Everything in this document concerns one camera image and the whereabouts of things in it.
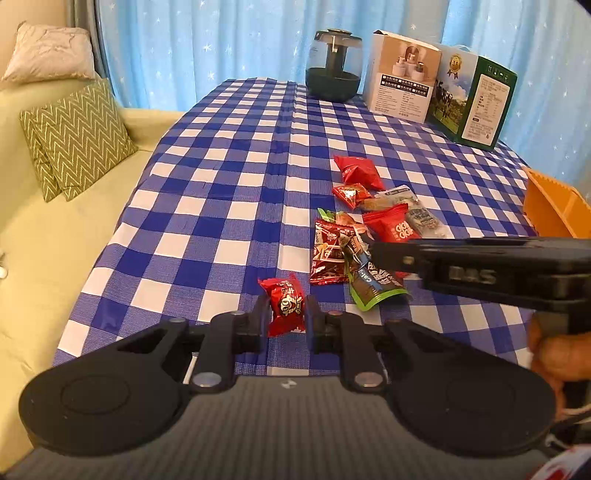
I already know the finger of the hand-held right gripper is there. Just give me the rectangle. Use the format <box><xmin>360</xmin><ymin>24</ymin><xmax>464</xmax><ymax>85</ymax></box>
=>
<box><xmin>369</xmin><ymin>239</ymin><xmax>423</xmax><ymax>280</ymax></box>

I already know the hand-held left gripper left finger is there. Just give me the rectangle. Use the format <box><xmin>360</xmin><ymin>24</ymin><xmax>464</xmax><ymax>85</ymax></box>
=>
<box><xmin>111</xmin><ymin>293</ymin><xmax>271</xmax><ymax>394</ymax></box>

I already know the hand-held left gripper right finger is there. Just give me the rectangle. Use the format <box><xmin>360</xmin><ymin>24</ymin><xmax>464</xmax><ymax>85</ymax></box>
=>
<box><xmin>305</xmin><ymin>293</ymin><xmax>462</xmax><ymax>394</ymax></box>

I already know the red cartoon-print snack packet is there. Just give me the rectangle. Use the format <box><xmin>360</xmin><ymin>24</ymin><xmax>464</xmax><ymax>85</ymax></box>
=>
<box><xmin>257</xmin><ymin>274</ymin><xmax>308</xmax><ymax>337</ymax></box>

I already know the red white-print snack packet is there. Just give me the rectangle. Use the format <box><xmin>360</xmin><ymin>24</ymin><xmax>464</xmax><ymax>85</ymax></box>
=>
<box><xmin>362</xmin><ymin>204</ymin><xmax>422</xmax><ymax>244</ymax></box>

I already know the brown snack packet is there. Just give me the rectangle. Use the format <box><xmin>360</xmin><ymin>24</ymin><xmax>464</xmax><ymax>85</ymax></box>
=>
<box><xmin>341</xmin><ymin>231</ymin><xmax>374</xmax><ymax>278</ymax></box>

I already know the green black snack packet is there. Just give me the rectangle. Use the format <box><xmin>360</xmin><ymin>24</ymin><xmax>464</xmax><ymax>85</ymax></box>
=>
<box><xmin>348</xmin><ymin>262</ymin><xmax>413</xmax><ymax>311</ymax></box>

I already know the dark clear snack packet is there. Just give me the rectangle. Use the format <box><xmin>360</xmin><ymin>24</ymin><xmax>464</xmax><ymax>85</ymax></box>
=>
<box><xmin>406</xmin><ymin>205</ymin><xmax>454</xmax><ymax>239</ymax></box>

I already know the dark red snack packet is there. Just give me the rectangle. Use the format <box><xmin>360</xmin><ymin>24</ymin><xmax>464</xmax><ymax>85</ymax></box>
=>
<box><xmin>309</xmin><ymin>220</ymin><xmax>352</xmax><ymax>285</ymax></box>

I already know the green-edged red snack packet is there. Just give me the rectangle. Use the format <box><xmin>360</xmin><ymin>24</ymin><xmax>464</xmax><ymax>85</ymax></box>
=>
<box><xmin>318</xmin><ymin>208</ymin><xmax>370</xmax><ymax>229</ymax></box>

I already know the small red gold snack packet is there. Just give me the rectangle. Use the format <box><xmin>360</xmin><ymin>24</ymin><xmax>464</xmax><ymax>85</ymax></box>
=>
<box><xmin>332</xmin><ymin>183</ymin><xmax>373</xmax><ymax>211</ymax></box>

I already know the orange plastic container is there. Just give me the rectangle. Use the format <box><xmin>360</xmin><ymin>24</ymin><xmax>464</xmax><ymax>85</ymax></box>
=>
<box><xmin>522</xmin><ymin>166</ymin><xmax>591</xmax><ymax>239</ymax></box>

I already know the plain red pillow snack packet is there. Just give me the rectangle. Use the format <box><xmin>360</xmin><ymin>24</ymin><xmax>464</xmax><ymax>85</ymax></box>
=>
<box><xmin>333</xmin><ymin>154</ymin><xmax>385</xmax><ymax>191</ymax></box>

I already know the person's right hand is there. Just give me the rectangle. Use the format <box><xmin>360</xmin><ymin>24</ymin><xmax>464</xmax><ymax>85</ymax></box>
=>
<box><xmin>527</xmin><ymin>318</ymin><xmax>591</xmax><ymax>384</ymax></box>

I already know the blue white checkered tablecloth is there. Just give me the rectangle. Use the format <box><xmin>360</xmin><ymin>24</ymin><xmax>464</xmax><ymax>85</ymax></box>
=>
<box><xmin>53</xmin><ymin>78</ymin><xmax>591</xmax><ymax>384</ymax></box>

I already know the green printed carton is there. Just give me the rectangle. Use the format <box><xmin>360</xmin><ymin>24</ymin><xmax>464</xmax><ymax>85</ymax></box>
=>
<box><xmin>426</xmin><ymin>44</ymin><xmax>518</xmax><ymax>152</ymax></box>

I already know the white humidifier box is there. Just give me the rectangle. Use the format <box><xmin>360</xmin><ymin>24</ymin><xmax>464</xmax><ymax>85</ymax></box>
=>
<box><xmin>361</xmin><ymin>30</ymin><xmax>443</xmax><ymax>124</ymax></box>

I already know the dark green glass humidifier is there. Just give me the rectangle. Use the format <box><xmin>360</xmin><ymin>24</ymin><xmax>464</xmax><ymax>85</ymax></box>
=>
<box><xmin>305</xmin><ymin>28</ymin><xmax>364</xmax><ymax>100</ymax></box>

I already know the person's printed clothing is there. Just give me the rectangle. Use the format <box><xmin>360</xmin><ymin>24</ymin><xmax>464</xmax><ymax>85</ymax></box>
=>
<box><xmin>531</xmin><ymin>431</ymin><xmax>591</xmax><ymax>480</ymax></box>

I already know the light green sofa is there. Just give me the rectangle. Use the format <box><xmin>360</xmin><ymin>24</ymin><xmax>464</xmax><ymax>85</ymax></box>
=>
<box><xmin>0</xmin><ymin>76</ymin><xmax>185</xmax><ymax>467</ymax></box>

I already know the green zigzag pillow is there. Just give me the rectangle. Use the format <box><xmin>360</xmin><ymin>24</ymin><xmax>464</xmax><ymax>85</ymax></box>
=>
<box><xmin>34</xmin><ymin>78</ymin><xmax>139</xmax><ymax>202</ymax></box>
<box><xmin>19</xmin><ymin>108</ymin><xmax>61</xmax><ymax>203</ymax></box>

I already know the blue star-print curtain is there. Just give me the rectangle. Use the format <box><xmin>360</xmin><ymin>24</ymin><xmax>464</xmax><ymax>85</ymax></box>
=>
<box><xmin>97</xmin><ymin>0</ymin><xmax>591</xmax><ymax>199</ymax></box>

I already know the beige pillow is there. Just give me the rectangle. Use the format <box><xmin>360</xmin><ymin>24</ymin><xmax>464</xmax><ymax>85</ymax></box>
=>
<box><xmin>2</xmin><ymin>21</ymin><xmax>98</xmax><ymax>84</ymax></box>

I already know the grey curtain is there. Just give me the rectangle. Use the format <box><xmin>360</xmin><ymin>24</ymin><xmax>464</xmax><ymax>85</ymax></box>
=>
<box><xmin>65</xmin><ymin>0</ymin><xmax>109</xmax><ymax>79</ymax></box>

